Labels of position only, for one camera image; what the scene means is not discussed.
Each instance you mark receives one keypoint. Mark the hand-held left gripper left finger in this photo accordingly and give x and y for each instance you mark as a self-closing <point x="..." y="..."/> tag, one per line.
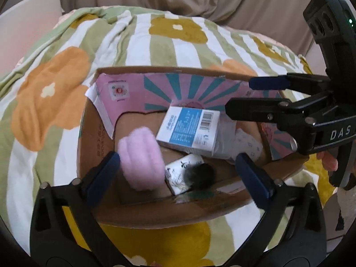
<point x="104" y="173"/>

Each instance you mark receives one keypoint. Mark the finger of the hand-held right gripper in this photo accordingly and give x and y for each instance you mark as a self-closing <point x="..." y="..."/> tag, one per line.
<point x="267" y="83"/>
<point x="250" y="110"/>

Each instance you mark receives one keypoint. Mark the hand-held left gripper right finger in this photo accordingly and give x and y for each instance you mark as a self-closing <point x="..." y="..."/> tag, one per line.
<point x="254" y="179"/>

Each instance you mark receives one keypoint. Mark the white wrapper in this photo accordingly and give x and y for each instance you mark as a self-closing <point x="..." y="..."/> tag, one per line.
<point x="249" y="144"/>

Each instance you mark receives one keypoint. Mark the pink fluffy pad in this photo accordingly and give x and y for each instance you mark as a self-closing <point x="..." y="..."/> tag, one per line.
<point x="140" y="162"/>

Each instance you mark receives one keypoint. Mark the cardboard box with pink flaps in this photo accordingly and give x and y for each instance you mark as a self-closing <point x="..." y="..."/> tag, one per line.
<point x="139" y="205"/>

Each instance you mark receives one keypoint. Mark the black fluffy ball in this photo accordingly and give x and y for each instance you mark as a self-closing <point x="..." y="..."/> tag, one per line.
<point x="200" y="174"/>

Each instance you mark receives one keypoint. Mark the white and blue carton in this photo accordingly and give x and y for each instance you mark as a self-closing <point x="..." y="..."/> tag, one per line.
<point x="189" y="128"/>

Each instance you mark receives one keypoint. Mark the black and white patterned box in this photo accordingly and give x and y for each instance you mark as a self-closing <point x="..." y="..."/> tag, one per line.
<point x="178" y="176"/>

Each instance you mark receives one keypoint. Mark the person's right hand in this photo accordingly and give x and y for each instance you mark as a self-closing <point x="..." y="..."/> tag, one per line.
<point x="329" y="160"/>

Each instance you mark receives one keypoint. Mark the beige curtain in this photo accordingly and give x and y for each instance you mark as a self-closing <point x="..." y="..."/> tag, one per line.
<point x="250" y="2"/>

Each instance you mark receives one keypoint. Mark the striped floral blanket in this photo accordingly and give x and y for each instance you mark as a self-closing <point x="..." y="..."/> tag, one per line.
<point x="55" y="89"/>

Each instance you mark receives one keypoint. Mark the white padded panel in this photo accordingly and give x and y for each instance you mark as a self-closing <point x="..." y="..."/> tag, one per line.
<point x="30" y="19"/>

